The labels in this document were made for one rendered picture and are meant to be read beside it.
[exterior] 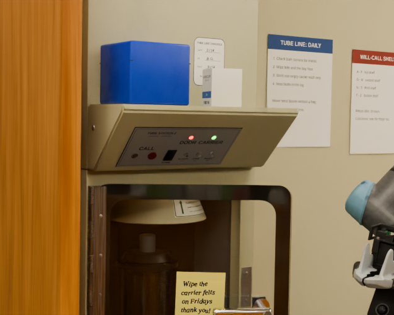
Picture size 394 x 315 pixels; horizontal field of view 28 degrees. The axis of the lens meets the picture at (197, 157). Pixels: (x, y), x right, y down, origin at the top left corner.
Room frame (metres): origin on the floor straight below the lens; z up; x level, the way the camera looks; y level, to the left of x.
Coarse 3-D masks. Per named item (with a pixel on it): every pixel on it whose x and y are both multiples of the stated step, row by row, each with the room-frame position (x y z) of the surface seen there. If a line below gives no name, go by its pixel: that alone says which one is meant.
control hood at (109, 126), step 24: (96, 120) 1.16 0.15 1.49; (120, 120) 1.10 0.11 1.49; (144, 120) 1.13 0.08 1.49; (168, 120) 1.15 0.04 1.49; (192, 120) 1.17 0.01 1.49; (216, 120) 1.19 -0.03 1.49; (240, 120) 1.21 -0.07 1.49; (264, 120) 1.24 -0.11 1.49; (288, 120) 1.27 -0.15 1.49; (96, 144) 1.16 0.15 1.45; (120, 144) 1.15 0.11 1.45; (240, 144) 1.26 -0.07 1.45; (264, 144) 1.29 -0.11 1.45; (96, 168) 1.17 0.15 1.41; (120, 168) 1.19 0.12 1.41; (144, 168) 1.21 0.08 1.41; (168, 168) 1.24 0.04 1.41; (192, 168) 1.27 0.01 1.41
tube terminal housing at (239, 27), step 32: (96, 0) 1.20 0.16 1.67; (128, 0) 1.23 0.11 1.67; (160, 0) 1.26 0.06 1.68; (192, 0) 1.29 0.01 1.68; (224, 0) 1.32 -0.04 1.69; (256, 0) 1.36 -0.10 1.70; (96, 32) 1.20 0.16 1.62; (128, 32) 1.23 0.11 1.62; (160, 32) 1.26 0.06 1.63; (192, 32) 1.29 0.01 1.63; (224, 32) 1.32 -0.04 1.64; (256, 32) 1.36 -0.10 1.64; (96, 64) 1.20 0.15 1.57; (192, 64) 1.29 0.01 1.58; (256, 64) 1.36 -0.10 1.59; (96, 96) 1.20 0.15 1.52; (192, 96) 1.29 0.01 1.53
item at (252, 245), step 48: (144, 192) 1.19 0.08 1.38; (192, 192) 1.20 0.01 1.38; (240, 192) 1.21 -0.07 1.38; (288, 192) 1.21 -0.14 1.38; (144, 240) 1.19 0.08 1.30; (192, 240) 1.20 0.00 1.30; (240, 240) 1.21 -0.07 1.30; (288, 240) 1.21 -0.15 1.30; (144, 288) 1.19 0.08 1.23; (240, 288) 1.21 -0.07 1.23; (288, 288) 1.21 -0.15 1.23
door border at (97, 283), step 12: (96, 192) 1.18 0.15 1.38; (96, 204) 1.18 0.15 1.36; (96, 216) 1.18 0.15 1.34; (96, 228) 1.18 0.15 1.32; (96, 240) 1.18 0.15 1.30; (96, 252) 1.18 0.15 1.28; (96, 264) 1.18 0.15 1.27; (96, 276) 1.18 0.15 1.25; (96, 288) 1.18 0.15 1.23; (96, 300) 1.18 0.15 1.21; (96, 312) 1.18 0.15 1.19
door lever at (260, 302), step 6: (258, 300) 1.21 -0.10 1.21; (264, 300) 1.21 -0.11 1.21; (258, 306) 1.20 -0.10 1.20; (264, 306) 1.19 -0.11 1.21; (216, 312) 1.15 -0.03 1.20; (222, 312) 1.15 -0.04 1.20; (228, 312) 1.15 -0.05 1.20; (234, 312) 1.15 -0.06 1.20; (240, 312) 1.16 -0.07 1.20; (246, 312) 1.16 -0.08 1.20; (252, 312) 1.16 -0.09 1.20; (258, 312) 1.16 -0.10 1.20; (264, 312) 1.16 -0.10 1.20; (270, 312) 1.16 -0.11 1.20
